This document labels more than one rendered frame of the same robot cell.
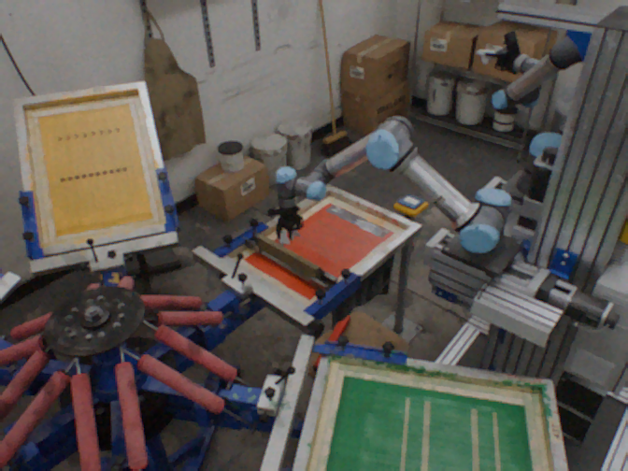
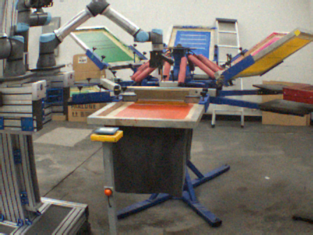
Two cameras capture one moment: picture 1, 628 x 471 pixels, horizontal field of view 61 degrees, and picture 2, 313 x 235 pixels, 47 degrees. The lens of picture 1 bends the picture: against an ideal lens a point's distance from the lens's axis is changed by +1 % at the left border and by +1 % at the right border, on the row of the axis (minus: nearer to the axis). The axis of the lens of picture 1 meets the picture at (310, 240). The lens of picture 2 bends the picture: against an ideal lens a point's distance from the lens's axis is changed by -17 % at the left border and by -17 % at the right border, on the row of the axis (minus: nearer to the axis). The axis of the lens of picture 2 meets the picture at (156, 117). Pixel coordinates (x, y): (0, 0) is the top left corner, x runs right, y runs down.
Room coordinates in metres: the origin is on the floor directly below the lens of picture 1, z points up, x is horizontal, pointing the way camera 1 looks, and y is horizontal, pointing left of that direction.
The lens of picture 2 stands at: (4.07, -1.37, 1.43)
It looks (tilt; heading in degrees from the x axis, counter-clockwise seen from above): 12 degrees down; 148
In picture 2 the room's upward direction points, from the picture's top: straight up
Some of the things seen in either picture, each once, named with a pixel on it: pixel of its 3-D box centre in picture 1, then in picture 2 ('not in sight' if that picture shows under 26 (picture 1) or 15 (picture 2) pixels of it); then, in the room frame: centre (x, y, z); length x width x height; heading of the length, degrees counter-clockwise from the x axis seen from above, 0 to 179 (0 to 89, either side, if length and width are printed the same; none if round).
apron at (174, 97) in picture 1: (165, 87); not in sight; (3.69, 0.99, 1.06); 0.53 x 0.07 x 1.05; 136
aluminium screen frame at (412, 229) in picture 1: (321, 243); (154, 108); (1.95, -0.05, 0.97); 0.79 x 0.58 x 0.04; 136
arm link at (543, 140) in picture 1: (546, 152); (14, 47); (1.91, -0.96, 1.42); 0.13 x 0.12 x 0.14; 114
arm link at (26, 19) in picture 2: (527, 93); (25, 20); (2.19, -0.96, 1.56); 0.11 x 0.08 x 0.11; 114
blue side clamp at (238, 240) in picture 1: (242, 243); (204, 103); (1.96, 0.32, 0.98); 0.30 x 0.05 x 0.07; 136
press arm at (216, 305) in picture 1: (228, 301); not in sight; (1.54, 0.34, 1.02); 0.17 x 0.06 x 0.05; 136
